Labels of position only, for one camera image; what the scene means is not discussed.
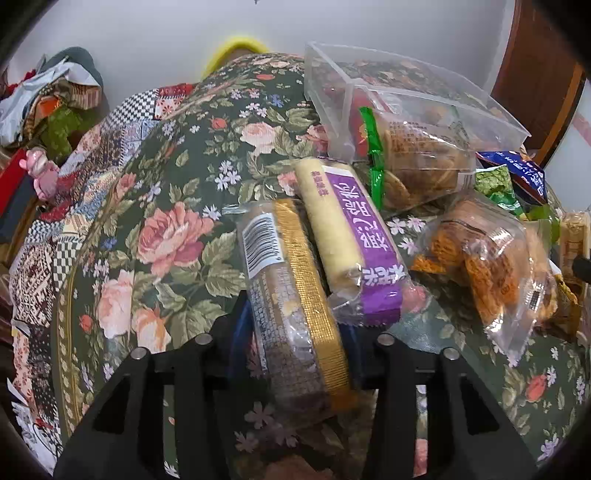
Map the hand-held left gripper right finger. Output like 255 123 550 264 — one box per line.
342 325 541 480

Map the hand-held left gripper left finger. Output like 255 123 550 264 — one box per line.
53 290 254 480

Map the brown gold-edged snack packet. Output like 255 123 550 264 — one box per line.
236 198 360 416

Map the green floral blanket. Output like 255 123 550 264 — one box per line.
51 52 587 480

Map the purple and white cake roll packet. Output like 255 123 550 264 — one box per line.
294 157 413 326

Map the clear packet of orange crackers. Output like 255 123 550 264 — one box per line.
410 194 560 367

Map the patchwork quilt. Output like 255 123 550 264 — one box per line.
8 83 195 462

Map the green-edged clear cookie packet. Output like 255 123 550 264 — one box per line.
359 106 477 214

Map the green snack packet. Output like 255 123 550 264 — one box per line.
475 165 526 219

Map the red snack packet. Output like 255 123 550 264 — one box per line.
323 83 376 154

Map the blue snack packet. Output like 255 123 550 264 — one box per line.
477 150 548 205

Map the yellow snack packet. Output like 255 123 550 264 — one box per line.
558 210 591 278

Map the pink toy figure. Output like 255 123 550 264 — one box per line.
25 148 62 202

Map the red box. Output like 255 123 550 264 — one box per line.
0 150 29 234

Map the clear plastic container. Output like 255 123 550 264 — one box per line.
304 41 533 163

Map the yellow cushion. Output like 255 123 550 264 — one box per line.
200 37 269 80

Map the pile of clothes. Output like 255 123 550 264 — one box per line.
0 46 105 158

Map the brown wooden door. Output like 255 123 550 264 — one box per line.
490 0 588 155

